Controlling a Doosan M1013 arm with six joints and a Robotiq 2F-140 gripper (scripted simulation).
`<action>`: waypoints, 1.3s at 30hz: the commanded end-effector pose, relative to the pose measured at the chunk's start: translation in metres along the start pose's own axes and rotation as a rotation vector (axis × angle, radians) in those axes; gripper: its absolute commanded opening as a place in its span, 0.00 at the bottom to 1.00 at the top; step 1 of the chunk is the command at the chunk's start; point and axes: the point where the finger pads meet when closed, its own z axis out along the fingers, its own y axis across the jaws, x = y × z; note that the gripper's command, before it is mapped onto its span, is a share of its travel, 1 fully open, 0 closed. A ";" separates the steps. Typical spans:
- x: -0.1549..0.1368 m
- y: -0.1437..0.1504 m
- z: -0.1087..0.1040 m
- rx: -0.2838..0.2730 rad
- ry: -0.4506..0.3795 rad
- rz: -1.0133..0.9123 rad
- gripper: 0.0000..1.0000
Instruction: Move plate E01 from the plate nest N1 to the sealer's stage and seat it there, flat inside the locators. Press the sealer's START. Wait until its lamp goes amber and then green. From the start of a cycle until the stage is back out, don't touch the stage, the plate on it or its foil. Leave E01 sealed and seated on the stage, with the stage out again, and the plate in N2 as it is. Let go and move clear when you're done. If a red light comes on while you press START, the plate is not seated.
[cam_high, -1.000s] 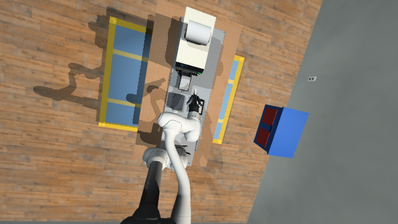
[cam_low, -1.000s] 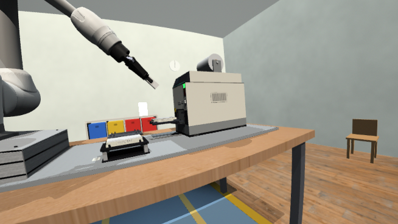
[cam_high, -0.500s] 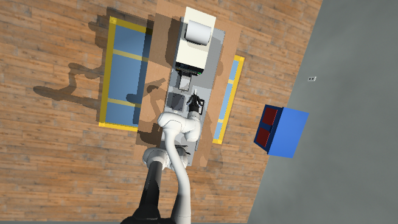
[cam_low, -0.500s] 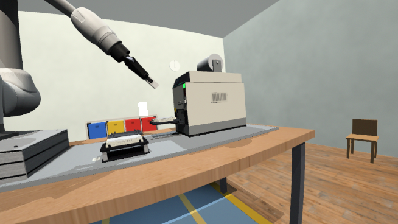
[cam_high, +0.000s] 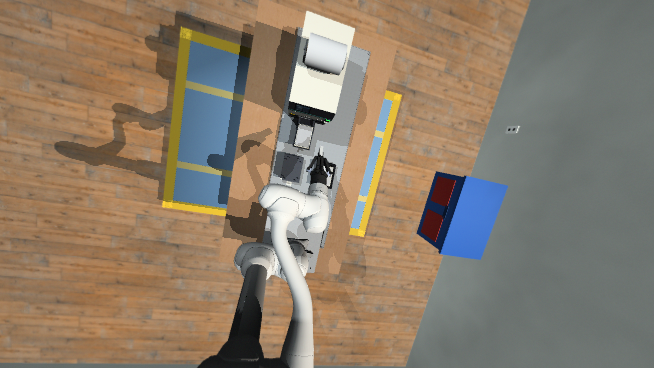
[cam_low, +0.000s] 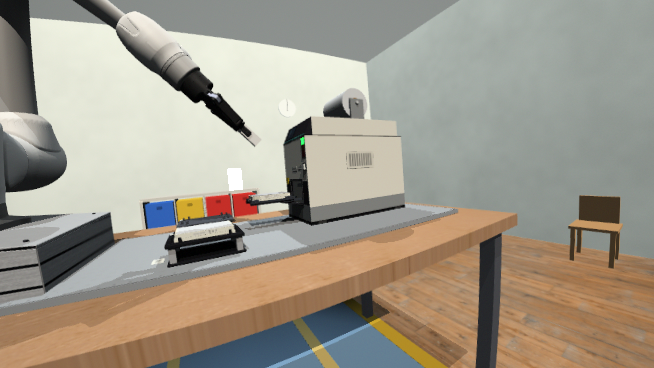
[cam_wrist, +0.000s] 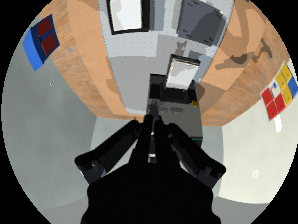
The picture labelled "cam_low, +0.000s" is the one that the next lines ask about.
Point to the white cylinder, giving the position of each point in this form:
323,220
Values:
339,105

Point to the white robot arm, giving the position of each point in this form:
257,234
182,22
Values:
30,154

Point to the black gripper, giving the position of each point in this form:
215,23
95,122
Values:
198,87

